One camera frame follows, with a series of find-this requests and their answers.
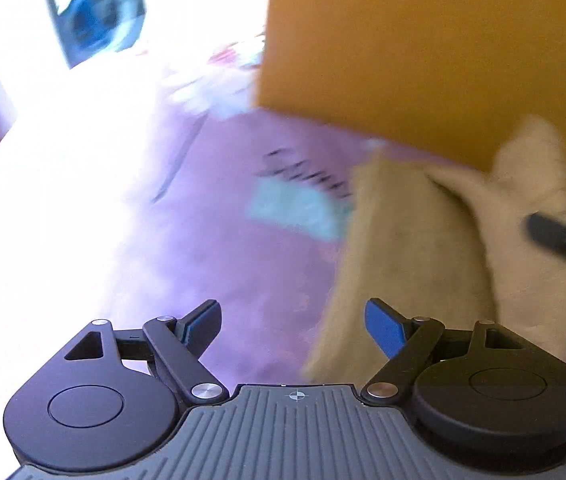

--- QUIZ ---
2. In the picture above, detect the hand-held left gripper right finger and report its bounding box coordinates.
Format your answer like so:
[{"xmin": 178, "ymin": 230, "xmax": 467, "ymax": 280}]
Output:
[{"xmin": 361, "ymin": 298, "xmax": 534, "ymax": 405}]

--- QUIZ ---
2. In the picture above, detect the white washing machine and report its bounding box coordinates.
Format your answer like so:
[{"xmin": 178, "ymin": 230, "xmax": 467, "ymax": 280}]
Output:
[{"xmin": 37, "ymin": 0, "xmax": 150, "ymax": 70}]

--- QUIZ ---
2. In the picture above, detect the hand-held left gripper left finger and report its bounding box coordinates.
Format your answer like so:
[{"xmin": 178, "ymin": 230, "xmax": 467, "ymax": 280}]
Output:
[{"xmin": 64, "ymin": 300, "xmax": 229, "ymax": 405}]

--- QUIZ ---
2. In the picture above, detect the purple printed bed sheet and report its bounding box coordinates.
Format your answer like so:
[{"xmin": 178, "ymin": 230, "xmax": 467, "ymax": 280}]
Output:
[{"xmin": 0, "ymin": 35, "xmax": 566, "ymax": 480}]

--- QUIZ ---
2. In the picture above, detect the orange board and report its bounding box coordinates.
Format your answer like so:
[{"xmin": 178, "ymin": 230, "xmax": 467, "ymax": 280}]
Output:
[{"xmin": 254, "ymin": 0, "xmax": 566, "ymax": 175}]

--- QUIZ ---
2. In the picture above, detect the beige cable-knit cardigan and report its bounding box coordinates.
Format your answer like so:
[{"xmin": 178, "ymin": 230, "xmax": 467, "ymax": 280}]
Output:
[{"xmin": 302, "ymin": 114, "xmax": 566, "ymax": 387}]

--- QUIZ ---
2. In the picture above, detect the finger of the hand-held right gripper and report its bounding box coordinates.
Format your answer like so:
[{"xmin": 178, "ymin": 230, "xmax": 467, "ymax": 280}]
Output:
[{"xmin": 526, "ymin": 211, "xmax": 566, "ymax": 272}]

